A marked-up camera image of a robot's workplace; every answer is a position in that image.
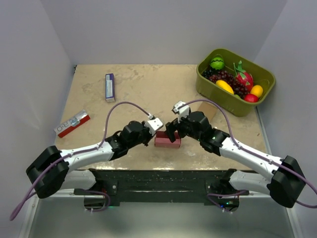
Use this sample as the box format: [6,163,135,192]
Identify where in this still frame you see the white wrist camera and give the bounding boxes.
[172,101,191,123]
[145,116,163,136]

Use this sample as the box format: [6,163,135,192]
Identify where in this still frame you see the red toy apple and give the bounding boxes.
[244,94,259,103]

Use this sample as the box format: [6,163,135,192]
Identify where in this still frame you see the orange toy lemon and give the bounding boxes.
[250,85,264,98]

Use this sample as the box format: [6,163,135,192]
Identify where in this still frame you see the pink paper box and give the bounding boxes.
[154,131,181,149]

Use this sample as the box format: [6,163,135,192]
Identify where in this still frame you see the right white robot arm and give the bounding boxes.
[165,111,306,208]

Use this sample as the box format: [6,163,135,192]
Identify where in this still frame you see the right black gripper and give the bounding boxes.
[164,113,203,143]

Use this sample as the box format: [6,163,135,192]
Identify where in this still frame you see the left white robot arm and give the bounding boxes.
[26,118,163,198]

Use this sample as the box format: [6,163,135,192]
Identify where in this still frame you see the red toy dragon fruit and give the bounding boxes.
[233,60,254,92]

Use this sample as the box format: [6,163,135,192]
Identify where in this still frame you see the purple toothpaste box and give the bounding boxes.
[105,73,115,103]

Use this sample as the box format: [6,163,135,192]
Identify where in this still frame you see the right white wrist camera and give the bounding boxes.
[172,101,191,123]

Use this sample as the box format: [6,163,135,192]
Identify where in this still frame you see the dark purple toy grapes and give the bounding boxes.
[202,68,249,99]

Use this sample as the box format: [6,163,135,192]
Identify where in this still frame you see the green toy watermelon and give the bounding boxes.
[210,57,225,70]

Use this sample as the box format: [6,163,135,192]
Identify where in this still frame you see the yellow toy mango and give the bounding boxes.
[215,80,234,95]

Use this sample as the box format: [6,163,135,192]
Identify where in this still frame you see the olive green plastic bin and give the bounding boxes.
[196,48,276,117]

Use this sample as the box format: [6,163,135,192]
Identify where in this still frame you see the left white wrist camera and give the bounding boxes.
[145,116,163,136]

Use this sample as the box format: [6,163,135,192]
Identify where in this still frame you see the aluminium frame rail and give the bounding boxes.
[31,109,294,206]

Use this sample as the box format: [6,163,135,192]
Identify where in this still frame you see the brown cardboard box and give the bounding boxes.
[197,102,218,122]

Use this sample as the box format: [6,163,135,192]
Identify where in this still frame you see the red white toothpaste box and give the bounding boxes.
[54,110,91,138]

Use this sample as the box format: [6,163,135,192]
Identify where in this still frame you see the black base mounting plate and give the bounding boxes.
[74,169,240,212]

